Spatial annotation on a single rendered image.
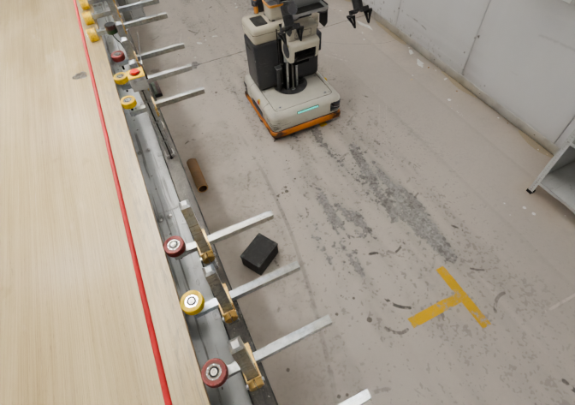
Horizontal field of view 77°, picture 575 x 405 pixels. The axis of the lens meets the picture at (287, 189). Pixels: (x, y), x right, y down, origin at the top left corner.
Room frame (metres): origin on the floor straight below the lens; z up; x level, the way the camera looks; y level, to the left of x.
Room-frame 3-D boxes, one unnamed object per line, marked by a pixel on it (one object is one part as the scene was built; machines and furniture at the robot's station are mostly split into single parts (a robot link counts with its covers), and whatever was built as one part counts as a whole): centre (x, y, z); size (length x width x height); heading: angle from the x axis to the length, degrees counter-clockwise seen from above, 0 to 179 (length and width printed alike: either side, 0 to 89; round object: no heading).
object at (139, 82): (1.41, 0.63, 1.18); 0.07 x 0.07 x 0.08; 22
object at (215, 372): (0.26, 0.27, 0.85); 0.08 x 0.08 x 0.11
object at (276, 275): (0.57, 0.18, 0.80); 0.43 x 0.03 x 0.04; 112
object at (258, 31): (2.64, -0.05, 0.59); 0.55 x 0.34 x 0.83; 112
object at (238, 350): (0.26, 0.16, 0.94); 0.04 x 0.04 x 0.48; 22
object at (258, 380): (0.28, 0.17, 0.83); 0.14 x 0.06 x 0.05; 22
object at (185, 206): (0.73, 0.35, 0.92); 0.04 x 0.04 x 0.48; 22
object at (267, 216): (0.80, 0.27, 0.83); 0.43 x 0.03 x 0.04; 112
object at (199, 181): (1.83, 0.68, 0.04); 0.30 x 0.08 x 0.08; 22
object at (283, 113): (2.55, -0.09, 0.16); 0.67 x 0.64 x 0.25; 22
